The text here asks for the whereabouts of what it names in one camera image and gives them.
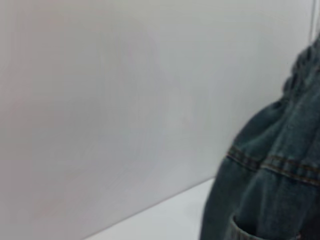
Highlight blue denim shorts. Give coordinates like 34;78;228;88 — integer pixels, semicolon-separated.
199;31;320;240

